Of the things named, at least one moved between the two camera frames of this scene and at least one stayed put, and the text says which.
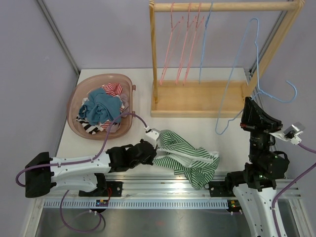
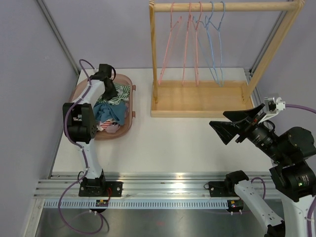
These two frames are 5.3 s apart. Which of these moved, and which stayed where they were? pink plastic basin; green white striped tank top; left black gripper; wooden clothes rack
Moved: left black gripper; green white striped tank top
Stayed: wooden clothes rack; pink plastic basin
